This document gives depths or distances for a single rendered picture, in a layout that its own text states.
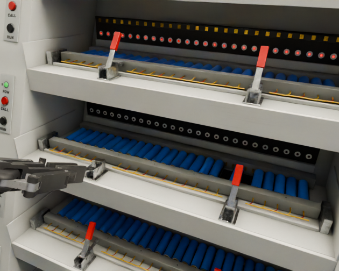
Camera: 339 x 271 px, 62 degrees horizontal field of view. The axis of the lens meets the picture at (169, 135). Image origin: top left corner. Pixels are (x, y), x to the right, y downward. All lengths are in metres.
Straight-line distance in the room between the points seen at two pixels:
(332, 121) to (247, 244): 0.22
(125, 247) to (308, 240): 0.36
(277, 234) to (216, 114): 0.21
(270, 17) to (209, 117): 0.29
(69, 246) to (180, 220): 0.30
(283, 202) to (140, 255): 0.31
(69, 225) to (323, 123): 0.56
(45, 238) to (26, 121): 0.27
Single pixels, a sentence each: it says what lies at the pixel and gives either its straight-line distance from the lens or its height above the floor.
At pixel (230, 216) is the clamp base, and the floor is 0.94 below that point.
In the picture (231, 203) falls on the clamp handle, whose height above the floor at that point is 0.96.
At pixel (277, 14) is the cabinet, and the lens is 0.66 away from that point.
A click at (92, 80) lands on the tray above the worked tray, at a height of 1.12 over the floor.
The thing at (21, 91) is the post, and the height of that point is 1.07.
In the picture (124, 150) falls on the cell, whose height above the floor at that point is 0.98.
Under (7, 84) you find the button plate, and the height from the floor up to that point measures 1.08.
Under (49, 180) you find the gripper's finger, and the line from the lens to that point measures 0.40.
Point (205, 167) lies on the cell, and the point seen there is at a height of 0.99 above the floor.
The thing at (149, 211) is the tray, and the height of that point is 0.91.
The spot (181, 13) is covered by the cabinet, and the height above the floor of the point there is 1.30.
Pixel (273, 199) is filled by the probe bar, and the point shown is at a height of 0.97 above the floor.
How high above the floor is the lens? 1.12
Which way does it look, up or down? 9 degrees down
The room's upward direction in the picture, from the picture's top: 10 degrees clockwise
